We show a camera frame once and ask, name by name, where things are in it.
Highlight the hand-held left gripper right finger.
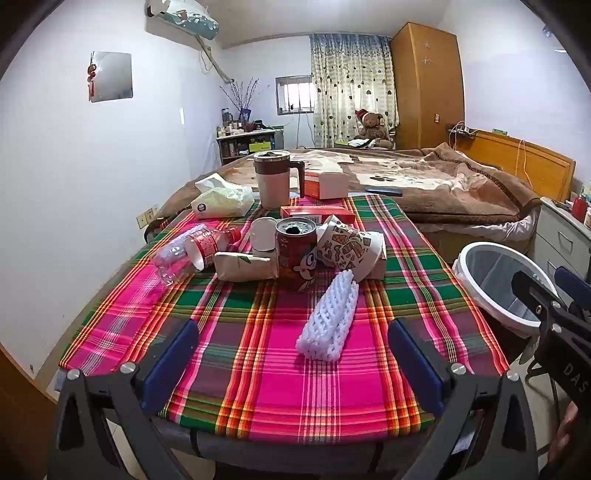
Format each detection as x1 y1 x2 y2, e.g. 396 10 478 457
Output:
389 318 541 480

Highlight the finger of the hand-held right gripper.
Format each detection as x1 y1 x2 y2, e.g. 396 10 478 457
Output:
555 267 591 319
511 270 571 333

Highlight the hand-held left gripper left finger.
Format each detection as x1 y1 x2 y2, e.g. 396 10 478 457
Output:
54 318 200 480

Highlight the white trash bin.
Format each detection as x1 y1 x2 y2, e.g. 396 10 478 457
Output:
452 241 559 340

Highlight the white foam fruit net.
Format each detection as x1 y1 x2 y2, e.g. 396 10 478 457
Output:
296 271 360 361

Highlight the clear red-label plastic bottle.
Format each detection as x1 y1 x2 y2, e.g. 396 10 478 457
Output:
152 224 243 287

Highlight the patterned paper cup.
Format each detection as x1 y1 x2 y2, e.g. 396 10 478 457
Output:
308 215 386 281

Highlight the white foil-lid yogurt cup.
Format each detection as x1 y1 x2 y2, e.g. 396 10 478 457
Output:
252 217 278 252

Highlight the red drink can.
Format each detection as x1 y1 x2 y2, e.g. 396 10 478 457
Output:
276 217 319 292

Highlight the red medicine box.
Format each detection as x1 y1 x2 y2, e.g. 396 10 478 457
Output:
280 205 356 224

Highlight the person's right hand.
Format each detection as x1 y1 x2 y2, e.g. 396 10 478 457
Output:
555 401 581 460

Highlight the grey nightstand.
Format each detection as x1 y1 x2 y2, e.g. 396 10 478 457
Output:
531 196 591 287

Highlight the pink green plaid tablecloth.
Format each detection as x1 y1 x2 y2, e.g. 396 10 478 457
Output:
60 194 511 437

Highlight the wooden bed headboard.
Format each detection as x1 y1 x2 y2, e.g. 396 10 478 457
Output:
455 129 577 201

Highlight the bed with brown blanket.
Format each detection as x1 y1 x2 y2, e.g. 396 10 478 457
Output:
159 142 542 227

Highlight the soft tissue pack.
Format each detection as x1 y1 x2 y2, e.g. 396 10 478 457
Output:
190 173 256 219

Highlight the orange white box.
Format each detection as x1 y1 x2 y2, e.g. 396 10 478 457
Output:
304 171 350 200

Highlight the pink brown lidded mug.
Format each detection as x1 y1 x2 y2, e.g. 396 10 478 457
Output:
253 150 305 209

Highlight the white cluttered shelf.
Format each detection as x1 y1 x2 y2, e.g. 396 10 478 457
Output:
216 129 284 167

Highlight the wooden wardrobe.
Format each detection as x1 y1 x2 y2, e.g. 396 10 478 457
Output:
390 22 465 151

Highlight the brown teddy bear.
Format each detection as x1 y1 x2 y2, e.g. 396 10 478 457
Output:
353 109 393 149

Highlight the vase with dry branches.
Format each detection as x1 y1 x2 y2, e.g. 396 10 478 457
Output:
219 78 260 123

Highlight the patterned window curtain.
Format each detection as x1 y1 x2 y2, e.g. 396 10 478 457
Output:
309 33 399 148

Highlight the small barred window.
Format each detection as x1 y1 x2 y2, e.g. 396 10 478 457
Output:
276 76 316 115

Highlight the white wrapped pipe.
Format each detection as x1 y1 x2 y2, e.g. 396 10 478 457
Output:
196 34 232 86

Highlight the teal white air conditioner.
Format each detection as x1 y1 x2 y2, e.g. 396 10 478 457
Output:
145 0 220 40

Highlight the silver wall mirror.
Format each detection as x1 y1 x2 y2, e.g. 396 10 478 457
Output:
90 51 134 103

